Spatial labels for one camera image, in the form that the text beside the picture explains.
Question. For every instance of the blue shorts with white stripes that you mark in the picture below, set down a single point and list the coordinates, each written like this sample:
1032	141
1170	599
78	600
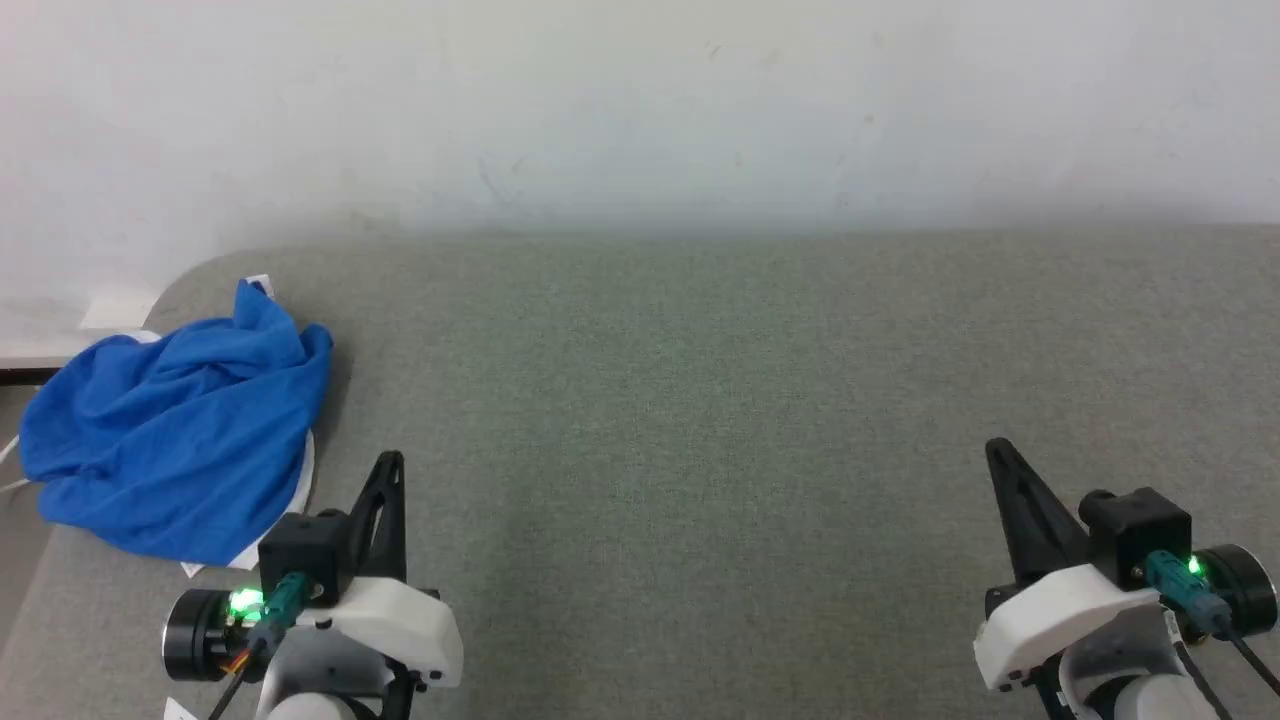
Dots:
180	430

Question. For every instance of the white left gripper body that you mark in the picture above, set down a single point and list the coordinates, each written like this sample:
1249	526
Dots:
405	625

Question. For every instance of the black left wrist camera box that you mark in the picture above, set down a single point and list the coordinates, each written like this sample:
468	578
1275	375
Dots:
300	550

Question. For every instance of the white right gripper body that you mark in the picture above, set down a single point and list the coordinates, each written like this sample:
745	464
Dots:
1060	615

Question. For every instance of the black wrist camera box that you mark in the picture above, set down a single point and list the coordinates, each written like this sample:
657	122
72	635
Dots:
300	550
1140	535

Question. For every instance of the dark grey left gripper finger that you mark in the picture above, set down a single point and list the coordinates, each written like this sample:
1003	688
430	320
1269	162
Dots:
393	520

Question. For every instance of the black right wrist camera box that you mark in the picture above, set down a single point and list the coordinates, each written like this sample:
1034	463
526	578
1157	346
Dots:
1140	535

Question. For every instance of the grey-green fabric sofa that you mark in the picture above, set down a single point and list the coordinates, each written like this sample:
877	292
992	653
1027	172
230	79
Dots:
700	450

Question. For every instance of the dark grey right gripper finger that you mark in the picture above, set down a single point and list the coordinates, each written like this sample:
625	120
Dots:
1030	520

